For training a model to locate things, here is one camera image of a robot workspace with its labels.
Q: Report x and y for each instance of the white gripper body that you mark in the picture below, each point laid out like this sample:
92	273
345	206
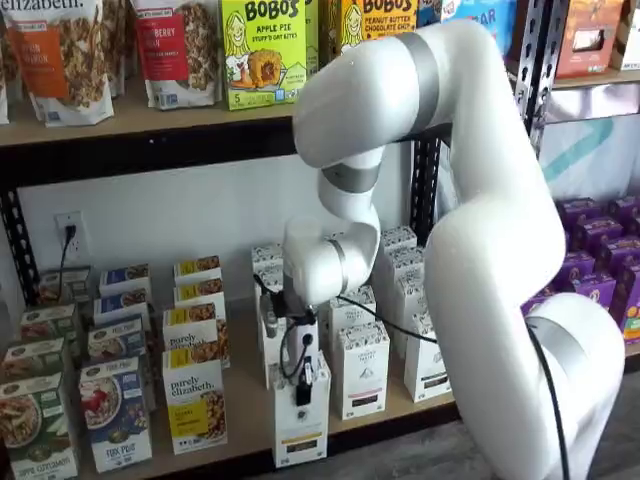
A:
302	340

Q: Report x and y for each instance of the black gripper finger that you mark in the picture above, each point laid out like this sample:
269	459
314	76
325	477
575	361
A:
303	390

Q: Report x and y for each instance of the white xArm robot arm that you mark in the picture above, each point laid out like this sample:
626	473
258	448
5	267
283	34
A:
490	250

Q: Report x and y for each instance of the white box pink strip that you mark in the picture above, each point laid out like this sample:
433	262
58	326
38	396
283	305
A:
350	310
362	370

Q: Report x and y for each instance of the wooden shelf board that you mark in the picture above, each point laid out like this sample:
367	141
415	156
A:
150	120
245	400
600	83

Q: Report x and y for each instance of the purely elizabeth yellow granola box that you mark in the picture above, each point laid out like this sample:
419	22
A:
192	330
195	400
197	269
199	295

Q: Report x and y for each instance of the white box green strip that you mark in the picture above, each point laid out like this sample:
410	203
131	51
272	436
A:
427	370
399	237
412	300
405	262

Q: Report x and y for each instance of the blue oatmeal box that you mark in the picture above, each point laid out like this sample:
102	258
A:
121	305
115	340
115	415
124	277

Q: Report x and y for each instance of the purple Annie's snack box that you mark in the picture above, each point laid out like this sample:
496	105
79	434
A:
625	207
572	270
536	305
629	300
597	235
592	292
577	212
620	255

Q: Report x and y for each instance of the green oatmeal box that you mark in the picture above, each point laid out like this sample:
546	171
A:
50	322
32	357
35	430
65	285

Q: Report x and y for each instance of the green Bobo's apple pie box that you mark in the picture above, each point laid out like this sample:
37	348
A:
262	55
312	35

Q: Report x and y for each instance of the red strip granola bag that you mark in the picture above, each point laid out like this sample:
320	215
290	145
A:
175	55

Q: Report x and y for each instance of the yellow Bobo's peanut butter box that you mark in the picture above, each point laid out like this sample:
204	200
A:
380	17

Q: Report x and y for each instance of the blue Z Bar box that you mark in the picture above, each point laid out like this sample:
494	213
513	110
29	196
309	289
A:
480	15

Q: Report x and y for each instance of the orange snack box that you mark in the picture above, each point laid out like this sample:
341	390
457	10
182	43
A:
590	40

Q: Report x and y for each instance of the beige snack box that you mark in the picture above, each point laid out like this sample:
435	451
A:
629	35

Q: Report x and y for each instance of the white sheet teal stripe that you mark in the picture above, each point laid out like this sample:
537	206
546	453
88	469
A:
590	165

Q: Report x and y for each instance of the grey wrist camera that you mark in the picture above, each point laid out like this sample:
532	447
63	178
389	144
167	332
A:
270	315

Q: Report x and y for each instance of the white wall outlet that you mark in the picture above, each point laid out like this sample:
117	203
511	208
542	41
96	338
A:
60	220

